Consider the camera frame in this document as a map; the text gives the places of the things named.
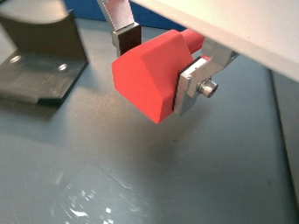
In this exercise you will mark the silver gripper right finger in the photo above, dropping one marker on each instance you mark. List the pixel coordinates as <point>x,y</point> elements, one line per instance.
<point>195,80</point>

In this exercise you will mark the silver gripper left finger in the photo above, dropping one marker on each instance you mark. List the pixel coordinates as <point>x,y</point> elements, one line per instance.
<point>126,29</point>

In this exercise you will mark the red three prong object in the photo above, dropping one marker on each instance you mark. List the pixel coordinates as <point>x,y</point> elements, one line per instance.
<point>146,71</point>

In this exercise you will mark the blue foam shape board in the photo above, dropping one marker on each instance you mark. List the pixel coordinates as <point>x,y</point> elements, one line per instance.
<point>87,9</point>

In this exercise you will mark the black curved fixture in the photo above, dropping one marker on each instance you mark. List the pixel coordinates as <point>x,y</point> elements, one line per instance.
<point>42,70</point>

